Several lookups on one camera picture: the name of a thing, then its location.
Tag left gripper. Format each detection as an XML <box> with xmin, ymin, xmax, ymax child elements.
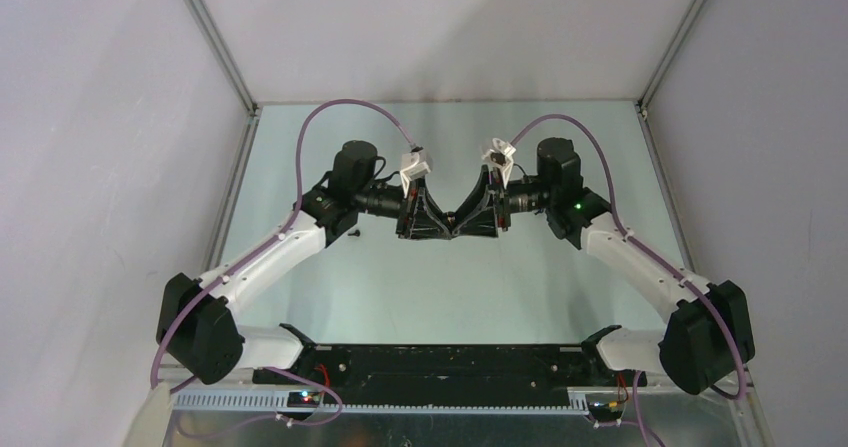
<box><xmin>353</xmin><ymin>176</ymin><xmax>451</xmax><ymax>241</ymax></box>

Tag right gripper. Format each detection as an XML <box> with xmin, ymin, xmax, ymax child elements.
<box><xmin>451</xmin><ymin>165</ymin><xmax>555</xmax><ymax>239</ymax></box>

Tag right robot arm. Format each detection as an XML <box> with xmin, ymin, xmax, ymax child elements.
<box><xmin>471</xmin><ymin>137</ymin><xmax>756</xmax><ymax>395</ymax></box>

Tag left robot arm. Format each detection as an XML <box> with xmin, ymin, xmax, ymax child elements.
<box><xmin>154</xmin><ymin>141</ymin><xmax>431</xmax><ymax>385</ymax></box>

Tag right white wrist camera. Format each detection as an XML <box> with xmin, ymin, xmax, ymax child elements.
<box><xmin>481</xmin><ymin>138</ymin><xmax>516</xmax><ymax>187</ymax></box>

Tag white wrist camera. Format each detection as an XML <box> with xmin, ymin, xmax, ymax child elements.
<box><xmin>399</xmin><ymin>148</ymin><xmax>432</xmax><ymax>195</ymax></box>
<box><xmin>481</xmin><ymin>138</ymin><xmax>516</xmax><ymax>187</ymax></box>

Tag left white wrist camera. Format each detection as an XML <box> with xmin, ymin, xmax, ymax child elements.
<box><xmin>399</xmin><ymin>148</ymin><xmax>432</xmax><ymax>195</ymax></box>

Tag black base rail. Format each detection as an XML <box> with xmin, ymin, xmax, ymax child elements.
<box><xmin>291</xmin><ymin>344</ymin><xmax>634</xmax><ymax>408</ymax></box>

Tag right aluminium frame post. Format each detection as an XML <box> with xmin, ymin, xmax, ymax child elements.
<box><xmin>637</xmin><ymin>0</ymin><xmax>710</xmax><ymax>116</ymax></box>

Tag aluminium frame post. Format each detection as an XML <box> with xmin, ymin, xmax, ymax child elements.
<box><xmin>183</xmin><ymin>0</ymin><xmax>258</xmax><ymax>115</ymax></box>
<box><xmin>637</xmin><ymin>0</ymin><xmax>710</xmax><ymax>116</ymax></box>

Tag left aluminium frame post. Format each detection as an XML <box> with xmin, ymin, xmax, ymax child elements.
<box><xmin>183</xmin><ymin>0</ymin><xmax>258</xmax><ymax>115</ymax></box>

